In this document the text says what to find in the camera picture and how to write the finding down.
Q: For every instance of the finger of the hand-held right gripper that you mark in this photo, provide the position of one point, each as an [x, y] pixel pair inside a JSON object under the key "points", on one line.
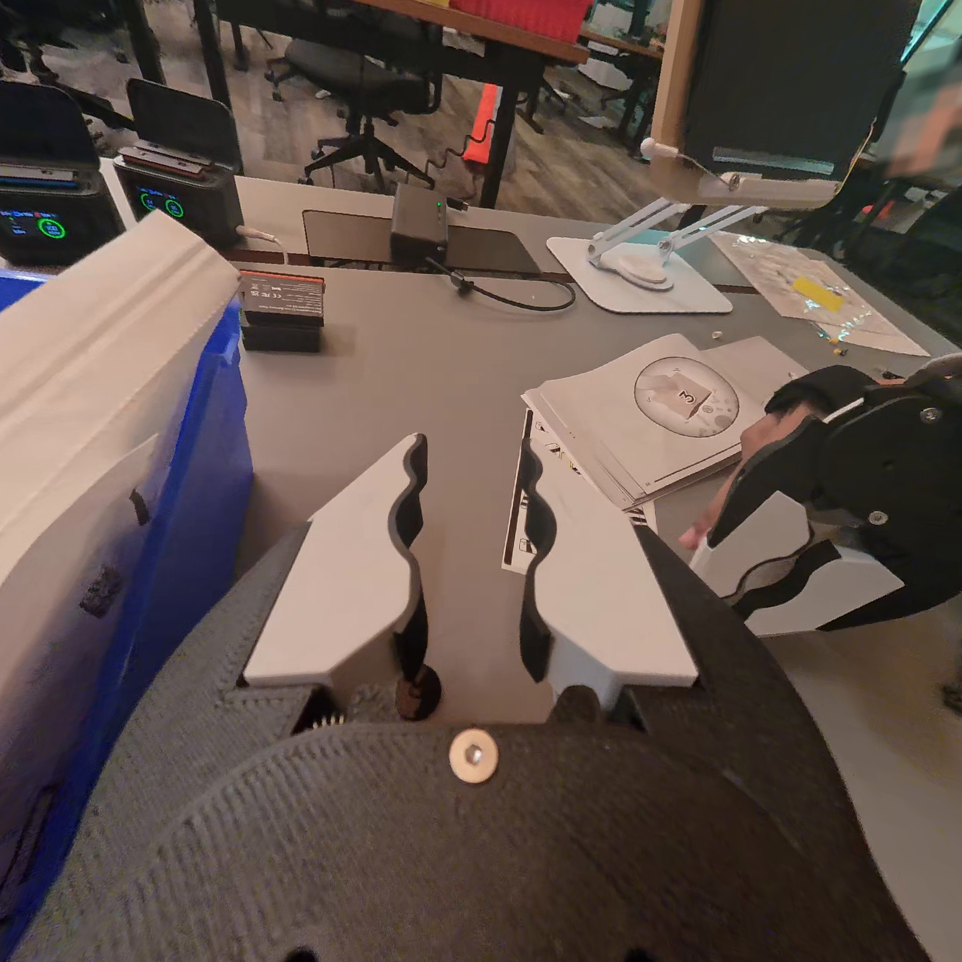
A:
{"points": [[834, 590], [766, 537]]}

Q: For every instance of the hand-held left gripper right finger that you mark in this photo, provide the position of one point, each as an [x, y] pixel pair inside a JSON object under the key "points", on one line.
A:
{"points": [[609, 601]]}

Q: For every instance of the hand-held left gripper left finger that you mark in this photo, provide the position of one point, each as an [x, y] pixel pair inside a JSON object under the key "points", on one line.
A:
{"points": [[346, 586]]}

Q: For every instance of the zebra striped sticker sheet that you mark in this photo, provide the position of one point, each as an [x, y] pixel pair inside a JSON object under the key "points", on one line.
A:
{"points": [[518, 541]]}

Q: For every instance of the instruction booklet with circle cover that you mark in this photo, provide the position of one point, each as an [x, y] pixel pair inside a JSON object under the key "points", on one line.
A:
{"points": [[601, 398]]}

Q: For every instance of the person's right hand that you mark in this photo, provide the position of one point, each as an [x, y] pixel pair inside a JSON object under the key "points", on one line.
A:
{"points": [[759, 443]]}

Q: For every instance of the thin white instruction booklet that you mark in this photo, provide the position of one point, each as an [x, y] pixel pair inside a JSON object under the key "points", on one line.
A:
{"points": [[759, 361]]}

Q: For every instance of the clear plastic bag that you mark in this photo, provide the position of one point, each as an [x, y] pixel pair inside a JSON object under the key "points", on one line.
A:
{"points": [[797, 300]]}

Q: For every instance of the blue plastic bin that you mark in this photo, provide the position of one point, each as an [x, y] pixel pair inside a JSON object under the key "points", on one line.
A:
{"points": [[203, 451]]}

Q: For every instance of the stack of black batteries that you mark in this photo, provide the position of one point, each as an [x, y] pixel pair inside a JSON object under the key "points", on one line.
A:
{"points": [[282, 312]]}

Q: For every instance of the large white box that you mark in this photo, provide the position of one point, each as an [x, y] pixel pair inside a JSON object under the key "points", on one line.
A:
{"points": [[90, 376]]}

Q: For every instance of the small black power box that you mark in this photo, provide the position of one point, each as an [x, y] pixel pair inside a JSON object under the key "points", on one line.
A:
{"points": [[417, 222]]}

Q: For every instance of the black battery charging case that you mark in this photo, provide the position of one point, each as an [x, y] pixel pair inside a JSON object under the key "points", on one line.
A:
{"points": [[45, 188], [188, 150]]}

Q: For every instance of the black office chair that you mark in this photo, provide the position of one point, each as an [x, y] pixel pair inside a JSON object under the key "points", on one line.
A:
{"points": [[353, 75]]}

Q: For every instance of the wooden desk with black legs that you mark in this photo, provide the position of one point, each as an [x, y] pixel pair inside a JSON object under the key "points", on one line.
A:
{"points": [[481, 34]]}

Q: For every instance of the red plastic crate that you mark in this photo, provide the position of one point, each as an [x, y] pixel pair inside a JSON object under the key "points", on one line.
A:
{"points": [[526, 15]]}

